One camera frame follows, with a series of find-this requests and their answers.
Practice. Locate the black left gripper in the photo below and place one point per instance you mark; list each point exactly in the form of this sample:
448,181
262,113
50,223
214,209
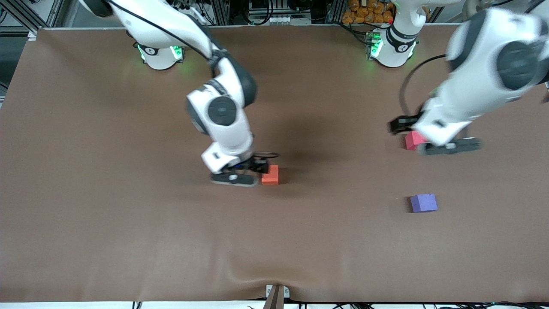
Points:
402,124

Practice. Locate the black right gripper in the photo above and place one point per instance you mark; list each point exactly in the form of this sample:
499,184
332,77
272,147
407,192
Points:
256,165

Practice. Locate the orange foam block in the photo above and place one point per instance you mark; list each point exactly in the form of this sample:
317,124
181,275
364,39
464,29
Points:
271,176

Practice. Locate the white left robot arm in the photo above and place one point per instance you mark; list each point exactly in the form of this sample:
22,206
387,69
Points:
472,94

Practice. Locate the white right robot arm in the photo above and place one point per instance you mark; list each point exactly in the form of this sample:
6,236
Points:
227,128

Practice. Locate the red foam block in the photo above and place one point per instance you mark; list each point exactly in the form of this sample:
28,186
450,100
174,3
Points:
411,140

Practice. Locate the purple foam block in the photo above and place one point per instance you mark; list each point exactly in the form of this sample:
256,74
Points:
423,203

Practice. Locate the orange mesh bag pile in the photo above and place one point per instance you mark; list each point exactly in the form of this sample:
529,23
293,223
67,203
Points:
366,13

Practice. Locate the brown table mat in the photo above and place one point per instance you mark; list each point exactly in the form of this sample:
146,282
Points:
128,171

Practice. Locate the grey curved chair part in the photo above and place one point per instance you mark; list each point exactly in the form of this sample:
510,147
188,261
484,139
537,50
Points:
472,6

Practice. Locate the white power strip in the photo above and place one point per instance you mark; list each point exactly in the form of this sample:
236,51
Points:
195,10

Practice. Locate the white mat corner clamp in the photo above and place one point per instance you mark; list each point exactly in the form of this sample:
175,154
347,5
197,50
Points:
32,35

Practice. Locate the silver aluminium frame post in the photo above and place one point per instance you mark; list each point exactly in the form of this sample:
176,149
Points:
339,10
50,13
219,13

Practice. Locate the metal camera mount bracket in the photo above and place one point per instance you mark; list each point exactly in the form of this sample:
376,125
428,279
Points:
277,296

